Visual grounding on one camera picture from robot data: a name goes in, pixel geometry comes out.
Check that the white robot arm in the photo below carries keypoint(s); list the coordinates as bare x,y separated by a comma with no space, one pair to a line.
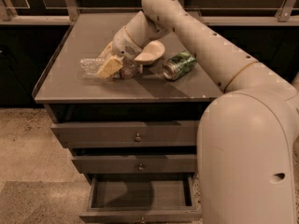
245,137

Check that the grey drawer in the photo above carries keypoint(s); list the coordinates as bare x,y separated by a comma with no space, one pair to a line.
141,199
133,164
126,134

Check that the grey middle drawer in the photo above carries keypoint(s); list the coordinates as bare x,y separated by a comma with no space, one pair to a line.
133,164

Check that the grey drawer cabinet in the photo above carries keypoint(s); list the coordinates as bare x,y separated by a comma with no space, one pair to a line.
146,97

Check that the green soda can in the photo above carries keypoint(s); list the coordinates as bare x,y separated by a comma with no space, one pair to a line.
178,65

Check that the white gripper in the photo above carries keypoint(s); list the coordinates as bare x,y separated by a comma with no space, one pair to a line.
122,46

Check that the white paper bowl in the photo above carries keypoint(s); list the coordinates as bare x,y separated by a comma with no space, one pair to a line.
151,53

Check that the clear plastic water bottle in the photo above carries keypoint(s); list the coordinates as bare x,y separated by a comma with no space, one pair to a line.
88,68

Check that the grey top drawer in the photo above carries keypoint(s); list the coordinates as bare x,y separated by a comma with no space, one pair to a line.
126,134

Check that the grey bottom drawer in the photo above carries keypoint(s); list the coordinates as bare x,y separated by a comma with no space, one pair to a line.
141,199

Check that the metal railing frame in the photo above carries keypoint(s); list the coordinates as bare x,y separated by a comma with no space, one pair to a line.
211,12

